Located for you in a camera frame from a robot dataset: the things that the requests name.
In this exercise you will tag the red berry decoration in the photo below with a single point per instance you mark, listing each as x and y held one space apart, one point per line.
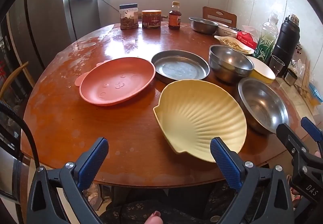
299 47

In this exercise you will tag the person's left hand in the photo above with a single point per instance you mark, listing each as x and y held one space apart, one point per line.
154 218

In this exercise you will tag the brown sauce bottle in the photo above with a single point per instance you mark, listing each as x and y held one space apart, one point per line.
174 18

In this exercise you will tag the grey refrigerator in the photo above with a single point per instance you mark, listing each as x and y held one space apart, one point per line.
48 24

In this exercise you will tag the clear plastic food jar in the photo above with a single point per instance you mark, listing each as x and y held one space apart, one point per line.
128 18

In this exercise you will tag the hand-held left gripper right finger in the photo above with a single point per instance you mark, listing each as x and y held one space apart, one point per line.
224 160

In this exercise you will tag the pink plate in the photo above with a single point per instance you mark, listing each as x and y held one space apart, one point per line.
113 82

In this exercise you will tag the yellow shell-shaped plate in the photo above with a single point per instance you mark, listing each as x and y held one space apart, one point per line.
199 115

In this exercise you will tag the deep steel bowl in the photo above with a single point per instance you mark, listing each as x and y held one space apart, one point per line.
227 59

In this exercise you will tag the curved wooden chair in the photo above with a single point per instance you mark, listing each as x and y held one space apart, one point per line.
15 72

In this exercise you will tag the steel basin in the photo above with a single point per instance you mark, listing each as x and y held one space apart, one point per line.
201 25

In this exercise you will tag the shallow steel plate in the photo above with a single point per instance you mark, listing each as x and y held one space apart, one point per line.
262 105

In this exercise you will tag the white printed bowl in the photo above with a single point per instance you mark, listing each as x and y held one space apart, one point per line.
226 32
223 24

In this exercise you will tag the white dish of bean sprouts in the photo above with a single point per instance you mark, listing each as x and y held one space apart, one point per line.
234 44

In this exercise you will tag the person's right hand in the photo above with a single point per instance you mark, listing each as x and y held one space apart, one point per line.
294 192

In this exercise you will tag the red label jar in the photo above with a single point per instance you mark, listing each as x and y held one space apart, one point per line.
151 20

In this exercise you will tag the red tissue pack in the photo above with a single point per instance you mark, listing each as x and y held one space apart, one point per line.
246 38

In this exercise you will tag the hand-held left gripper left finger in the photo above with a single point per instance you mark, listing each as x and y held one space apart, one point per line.
93 160

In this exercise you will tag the round metal plate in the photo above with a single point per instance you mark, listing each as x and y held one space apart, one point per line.
179 67

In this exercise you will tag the clear plastic cup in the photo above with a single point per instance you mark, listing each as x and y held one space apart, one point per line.
276 67

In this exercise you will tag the black thermos flask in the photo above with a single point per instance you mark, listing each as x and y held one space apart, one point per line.
285 42

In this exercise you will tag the steel thermos cup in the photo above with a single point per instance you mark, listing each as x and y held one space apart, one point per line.
290 78

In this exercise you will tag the green drink bottle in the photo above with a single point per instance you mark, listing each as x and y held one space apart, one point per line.
263 47

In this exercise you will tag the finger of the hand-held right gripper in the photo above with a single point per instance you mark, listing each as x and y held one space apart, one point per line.
311 128
286 134

